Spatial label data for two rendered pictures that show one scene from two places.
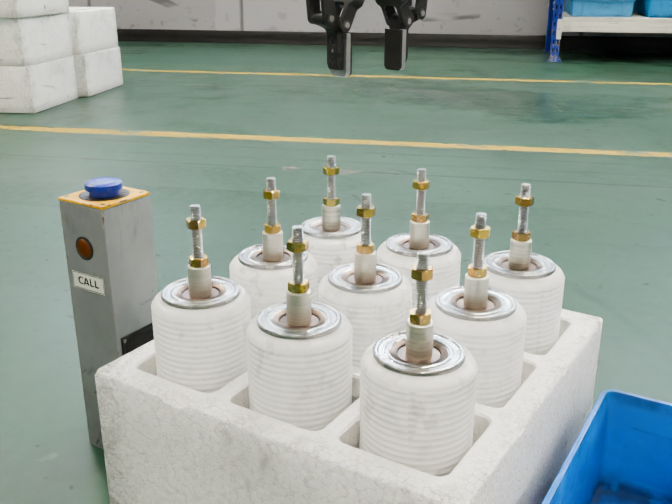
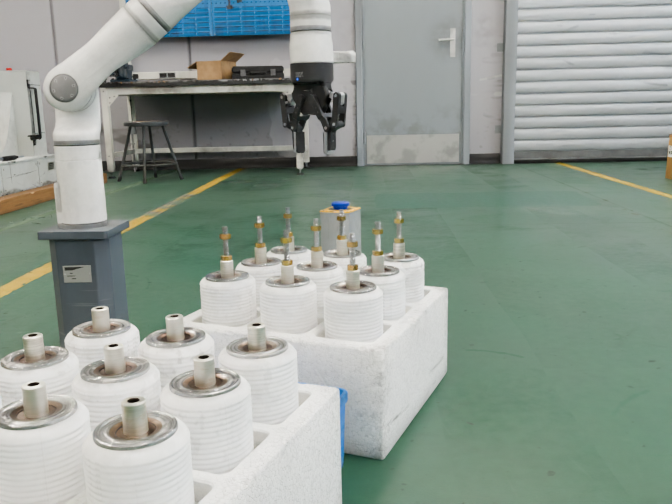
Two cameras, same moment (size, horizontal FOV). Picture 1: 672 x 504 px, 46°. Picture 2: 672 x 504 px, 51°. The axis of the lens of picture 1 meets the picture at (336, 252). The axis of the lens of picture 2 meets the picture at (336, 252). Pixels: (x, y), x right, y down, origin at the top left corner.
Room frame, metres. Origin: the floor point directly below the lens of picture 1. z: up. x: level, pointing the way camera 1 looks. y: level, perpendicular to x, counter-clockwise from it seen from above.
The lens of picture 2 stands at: (0.58, -1.27, 0.54)
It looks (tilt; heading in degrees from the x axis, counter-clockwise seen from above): 12 degrees down; 81
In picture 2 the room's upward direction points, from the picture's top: 1 degrees counter-clockwise
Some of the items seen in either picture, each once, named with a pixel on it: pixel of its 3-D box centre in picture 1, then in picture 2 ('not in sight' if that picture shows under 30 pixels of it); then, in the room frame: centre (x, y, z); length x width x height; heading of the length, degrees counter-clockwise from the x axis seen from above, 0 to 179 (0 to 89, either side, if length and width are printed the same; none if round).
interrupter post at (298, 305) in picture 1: (298, 307); (260, 255); (0.64, 0.03, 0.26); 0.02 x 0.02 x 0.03
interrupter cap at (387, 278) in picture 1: (365, 278); (317, 266); (0.74, -0.03, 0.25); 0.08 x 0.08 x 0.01
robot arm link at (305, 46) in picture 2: not in sight; (318, 45); (0.75, -0.02, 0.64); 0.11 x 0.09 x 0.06; 42
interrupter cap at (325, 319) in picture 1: (299, 320); (261, 262); (0.64, 0.03, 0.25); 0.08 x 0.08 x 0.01
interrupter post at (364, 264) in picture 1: (365, 266); (316, 259); (0.74, -0.03, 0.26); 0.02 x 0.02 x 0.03
